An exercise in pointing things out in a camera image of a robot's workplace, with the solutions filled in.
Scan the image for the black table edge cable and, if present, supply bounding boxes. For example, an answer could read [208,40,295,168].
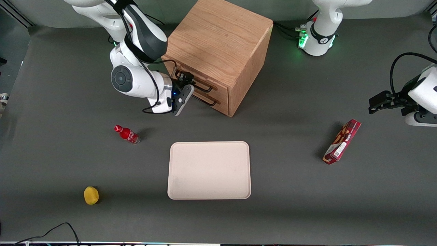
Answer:
[14,222,81,246]

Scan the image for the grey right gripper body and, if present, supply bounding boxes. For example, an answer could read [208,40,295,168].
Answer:
[172,84,195,117]

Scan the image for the wooden drawer black handle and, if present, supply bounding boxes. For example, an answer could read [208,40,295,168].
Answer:
[189,91,229,116]
[164,59,229,101]

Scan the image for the small red soda bottle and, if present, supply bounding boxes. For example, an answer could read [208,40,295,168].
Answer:
[114,125,141,145]

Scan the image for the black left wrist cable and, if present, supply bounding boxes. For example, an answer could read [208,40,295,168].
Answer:
[389,52,437,98]

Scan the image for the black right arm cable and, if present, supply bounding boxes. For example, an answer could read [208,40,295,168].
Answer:
[106,0,178,114]

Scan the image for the cream rectangular tray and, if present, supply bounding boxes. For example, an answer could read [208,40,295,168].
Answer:
[167,141,252,200]

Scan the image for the yellow lemon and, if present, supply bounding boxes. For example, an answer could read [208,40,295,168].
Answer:
[84,186,100,205]

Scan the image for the oak wooden drawer cabinet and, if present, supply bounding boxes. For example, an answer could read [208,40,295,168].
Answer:
[161,0,274,118]

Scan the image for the black arm base cables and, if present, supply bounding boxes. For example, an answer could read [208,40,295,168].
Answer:
[273,20,309,43]

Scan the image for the black hanging cable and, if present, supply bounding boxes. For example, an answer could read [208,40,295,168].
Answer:
[428,23,437,54]

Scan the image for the red tartan shortbread box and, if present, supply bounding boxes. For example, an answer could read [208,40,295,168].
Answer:
[322,119,362,165]

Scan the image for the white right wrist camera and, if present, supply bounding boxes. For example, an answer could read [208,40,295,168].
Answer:
[147,97,173,114]

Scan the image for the aluminium frame rail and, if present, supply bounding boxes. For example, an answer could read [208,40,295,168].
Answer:
[0,0,34,28]

